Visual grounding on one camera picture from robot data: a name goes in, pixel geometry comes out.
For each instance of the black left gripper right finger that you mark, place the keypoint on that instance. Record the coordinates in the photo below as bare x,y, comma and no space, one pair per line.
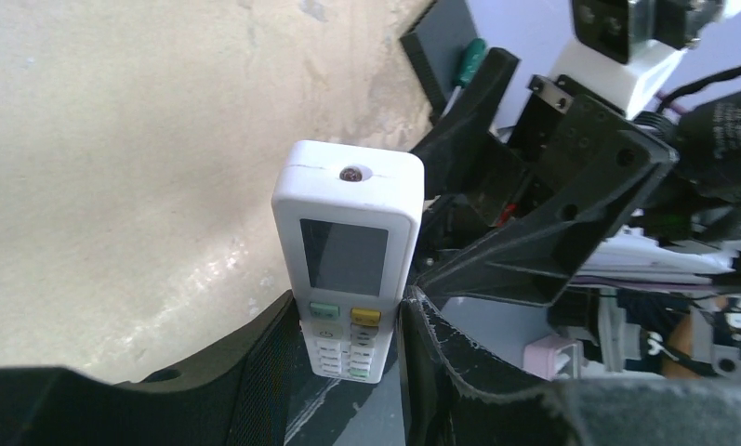
455,392

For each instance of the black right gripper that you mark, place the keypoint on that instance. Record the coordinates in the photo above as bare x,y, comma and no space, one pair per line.
592,168

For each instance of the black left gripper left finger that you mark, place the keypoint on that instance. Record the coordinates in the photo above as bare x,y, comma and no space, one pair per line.
234,392

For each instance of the white air conditioner remote control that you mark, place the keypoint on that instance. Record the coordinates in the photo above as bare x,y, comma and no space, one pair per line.
348,218

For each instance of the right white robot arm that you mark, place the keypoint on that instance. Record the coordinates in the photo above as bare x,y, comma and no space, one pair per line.
699,200

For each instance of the black foam pad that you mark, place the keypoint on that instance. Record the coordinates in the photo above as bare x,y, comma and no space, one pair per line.
433,44

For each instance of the green handled screwdriver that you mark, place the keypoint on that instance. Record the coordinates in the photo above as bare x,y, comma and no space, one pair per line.
471,59

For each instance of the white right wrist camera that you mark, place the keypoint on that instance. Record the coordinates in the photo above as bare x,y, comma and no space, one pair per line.
624,51

